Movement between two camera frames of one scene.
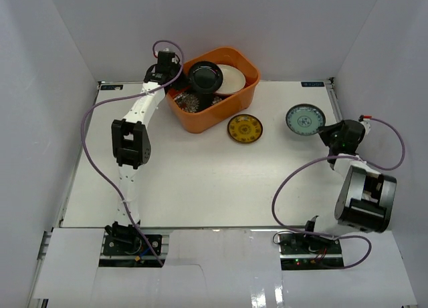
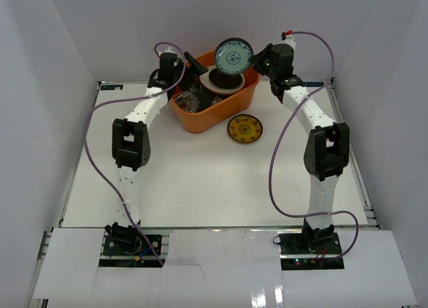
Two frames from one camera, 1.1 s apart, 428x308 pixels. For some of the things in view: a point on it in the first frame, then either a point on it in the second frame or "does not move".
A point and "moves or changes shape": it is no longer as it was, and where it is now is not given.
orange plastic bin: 232,106 does not move
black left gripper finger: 181,83 -> 195,64
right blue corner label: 312,83 does not move
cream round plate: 233,79 -> 204,80
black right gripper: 324,131 -> 257,61
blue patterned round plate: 305,119 moves or changes shape
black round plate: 205,77 -> 222,80
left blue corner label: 110,87 does not move
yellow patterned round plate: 245,128 does not move
